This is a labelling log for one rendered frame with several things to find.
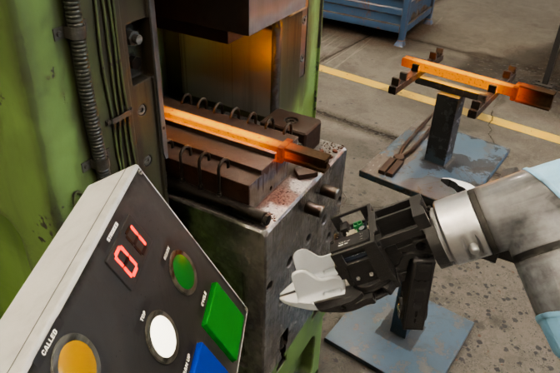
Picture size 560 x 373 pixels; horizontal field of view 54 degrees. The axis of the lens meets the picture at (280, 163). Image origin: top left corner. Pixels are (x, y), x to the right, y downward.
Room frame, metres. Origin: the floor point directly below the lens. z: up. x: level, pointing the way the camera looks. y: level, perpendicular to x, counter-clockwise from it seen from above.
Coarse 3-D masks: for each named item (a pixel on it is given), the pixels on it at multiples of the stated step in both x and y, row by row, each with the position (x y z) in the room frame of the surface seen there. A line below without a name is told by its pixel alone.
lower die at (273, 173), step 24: (168, 120) 1.06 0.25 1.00; (216, 120) 1.09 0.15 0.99; (240, 120) 1.09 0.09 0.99; (168, 144) 0.99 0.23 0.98; (192, 144) 0.98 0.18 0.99; (216, 144) 0.98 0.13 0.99; (240, 144) 0.98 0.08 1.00; (168, 168) 0.94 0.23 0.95; (192, 168) 0.91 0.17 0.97; (216, 168) 0.91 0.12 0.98; (240, 168) 0.91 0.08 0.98; (264, 168) 0.90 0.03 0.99; (288, 168) 0.99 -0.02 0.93; (216, 192) 0.89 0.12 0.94; (240, 192) 0.86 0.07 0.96; (264, 192) 0.90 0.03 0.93
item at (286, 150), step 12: (168, 108) 1.11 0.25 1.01; (180, 120) 1.06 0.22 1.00; (192, 120) 1.05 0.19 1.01; (204, 120) 1.06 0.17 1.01; (216, 132) 1.02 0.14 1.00; (228, 132) 1.00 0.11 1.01; (240, 132) 1.01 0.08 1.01; (252, 132) 1.01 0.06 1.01; (252, 144) 0.98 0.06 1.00; (264, 144) 0.96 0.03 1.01; (276, 144) 0.96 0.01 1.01; (288, 144) 0.96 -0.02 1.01; (288, 156) 0.95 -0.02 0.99; (300, 156) 0.93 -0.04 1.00; (312, 156) 0.92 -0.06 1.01; (324, 156) 0.92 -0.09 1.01; (312, 168) 0.91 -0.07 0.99; (324, 168) 0.91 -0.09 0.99
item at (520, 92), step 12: (408, 60) 1.43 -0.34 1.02; (420, 60) 1.43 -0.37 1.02; (432, 72) 1.39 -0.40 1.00; (444, 72) 1.37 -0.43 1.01; (456, 72) 1.35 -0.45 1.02; (468, 72) 1.36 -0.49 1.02; (468, 84) 1.33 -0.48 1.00; (480, 84) 1.31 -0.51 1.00; (504, 84) 1.29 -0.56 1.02; (516, 84) 1.28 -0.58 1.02; (528, 84) 1.27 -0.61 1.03; (516, 96) 1.25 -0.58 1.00; (528, 96) 1.25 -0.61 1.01; (540, 96) 1.23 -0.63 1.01; (552, 96) 1.21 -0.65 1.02; (540, 108) 1.22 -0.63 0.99
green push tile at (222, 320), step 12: (216, 288) 0.52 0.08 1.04; (216, 300) 0.51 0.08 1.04; (228, 300) 0.53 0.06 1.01; (204, 312) 0.48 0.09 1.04; (216, 312) 0.49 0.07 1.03; (228, 312) 0.51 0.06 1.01; (240, 312) 0.53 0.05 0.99; (204, 324) 0.46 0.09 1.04; (216, 324) 0.48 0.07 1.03; (228, 324) 0.49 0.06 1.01; (240, 324) 0.51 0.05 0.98; (216, 336) 0.46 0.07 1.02; (228, 336) 0.48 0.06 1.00; (240, 336) 0.50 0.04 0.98; (228, 348) 0.46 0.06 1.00
